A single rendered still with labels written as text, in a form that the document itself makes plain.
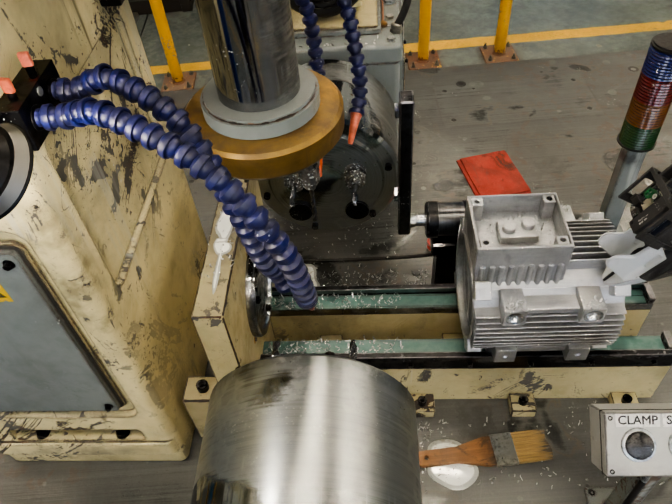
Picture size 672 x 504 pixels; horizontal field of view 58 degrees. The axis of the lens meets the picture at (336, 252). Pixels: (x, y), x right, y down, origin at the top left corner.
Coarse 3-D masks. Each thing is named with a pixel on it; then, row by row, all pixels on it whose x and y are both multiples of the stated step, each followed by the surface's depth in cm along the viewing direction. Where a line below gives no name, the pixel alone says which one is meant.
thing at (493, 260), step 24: (480, 216) 83; (504, 216) 84; (528, 216) 84; (552, 216) 83; (480, 240) 77; (504, 240) 80; (528, 240) 80; (552, 240) 80; (480, 264) 78; (504, 264) 78; (528, 264) 78; (552, 264) 78
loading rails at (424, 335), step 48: (336, 288) 101; (384, 288) 101; (432, 288) 100; (288, 336) 106; (336, 336) 105; (384, 336) 105; (432, 336) 105; (624, 336) 92; (432, 384) 97; (480, 384) 96; (528, 384) 96; (576, 384) 96; (624, 384) 95
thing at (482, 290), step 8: (584, 216) 88; (592, 216) 86; (600, 216) 86; (480, 288) 79; (488, 288) 79; (616, 288) 78; (624, 288) 78; (480, 296) 79; (488, 296) 79; (616, 296) 78; (464, 344) 90
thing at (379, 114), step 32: (352, 96) 99; (384, 96) 106; (384, 128) 99; (352, 160) 99; (384, 160) 99; (288, 192) 105; (320, 192) 104; (352, 192) 97; (384, 192) 105; (320, 224) 111; (352, 224) 111
